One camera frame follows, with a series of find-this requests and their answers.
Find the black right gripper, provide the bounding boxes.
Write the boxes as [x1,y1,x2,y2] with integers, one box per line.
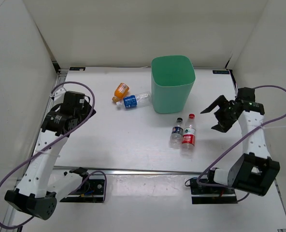
[200,95,237,133]

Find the red label water bottle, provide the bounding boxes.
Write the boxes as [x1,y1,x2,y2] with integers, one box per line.
[181,114,196,156]

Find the orange juice bottle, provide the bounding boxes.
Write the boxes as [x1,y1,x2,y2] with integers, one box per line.
[112,83,129,102]

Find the black cap clear bottle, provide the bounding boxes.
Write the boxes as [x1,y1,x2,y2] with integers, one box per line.
[170,117,184,148]

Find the blue label clear bottle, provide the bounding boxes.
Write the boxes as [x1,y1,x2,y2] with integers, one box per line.
[116,92,152,110]

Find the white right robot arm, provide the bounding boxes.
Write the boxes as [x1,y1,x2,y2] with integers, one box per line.
[197,87,280,196]

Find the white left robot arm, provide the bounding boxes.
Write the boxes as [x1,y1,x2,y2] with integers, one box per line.
[4,88,95,220]

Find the green plastic bin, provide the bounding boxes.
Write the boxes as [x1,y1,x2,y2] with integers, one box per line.
[151,55,196,114]

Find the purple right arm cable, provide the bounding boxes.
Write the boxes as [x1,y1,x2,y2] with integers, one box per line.
[196,85,286,203]

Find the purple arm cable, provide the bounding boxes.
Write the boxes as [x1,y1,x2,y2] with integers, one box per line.
[196,85,286,203]
[0,81,96,230]

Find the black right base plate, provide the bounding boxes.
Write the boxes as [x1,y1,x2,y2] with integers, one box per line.
[185,177,237,204]

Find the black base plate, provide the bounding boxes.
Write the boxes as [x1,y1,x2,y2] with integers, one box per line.
[60,167,107,203]
[185,177,237,204]

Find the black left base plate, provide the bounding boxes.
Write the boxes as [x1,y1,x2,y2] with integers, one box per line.
[60,167,107,203]

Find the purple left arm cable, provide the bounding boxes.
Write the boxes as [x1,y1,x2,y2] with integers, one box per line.
[0,81,96,230]

